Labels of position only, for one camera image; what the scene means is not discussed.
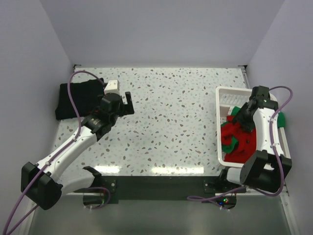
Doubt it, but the red t shirt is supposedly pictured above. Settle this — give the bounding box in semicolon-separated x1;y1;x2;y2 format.
221;117;256;164

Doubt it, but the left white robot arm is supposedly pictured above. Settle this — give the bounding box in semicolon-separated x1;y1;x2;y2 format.
21;92;134;210

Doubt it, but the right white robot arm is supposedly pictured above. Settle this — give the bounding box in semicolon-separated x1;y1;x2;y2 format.
216;86;292;196

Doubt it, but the white plastic laundry basket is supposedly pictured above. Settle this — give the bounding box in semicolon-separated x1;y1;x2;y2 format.
216;86;291;168

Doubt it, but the folded black t shirt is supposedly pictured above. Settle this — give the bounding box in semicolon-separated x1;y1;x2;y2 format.
55;78;107;120

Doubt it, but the green t shirt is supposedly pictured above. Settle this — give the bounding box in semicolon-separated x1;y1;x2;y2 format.
221;106;286;154

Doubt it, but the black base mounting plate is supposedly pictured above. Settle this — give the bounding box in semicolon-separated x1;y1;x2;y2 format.
75;176;239;205

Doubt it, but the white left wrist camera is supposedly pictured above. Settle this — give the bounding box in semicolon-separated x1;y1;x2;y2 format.
104;80;120;95

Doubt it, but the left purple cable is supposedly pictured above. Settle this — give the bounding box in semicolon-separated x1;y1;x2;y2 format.
4;70;111;232

